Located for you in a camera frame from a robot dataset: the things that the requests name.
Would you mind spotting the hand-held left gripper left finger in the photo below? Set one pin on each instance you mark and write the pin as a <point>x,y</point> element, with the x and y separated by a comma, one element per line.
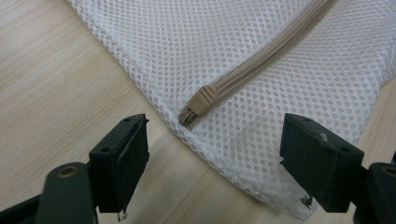
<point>120,161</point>

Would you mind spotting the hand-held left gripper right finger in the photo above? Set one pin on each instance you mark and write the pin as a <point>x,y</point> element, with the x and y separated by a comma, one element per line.
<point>320,161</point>

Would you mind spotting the white mesh laundry bag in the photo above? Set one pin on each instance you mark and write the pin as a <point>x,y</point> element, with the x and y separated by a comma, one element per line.
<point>186,46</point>

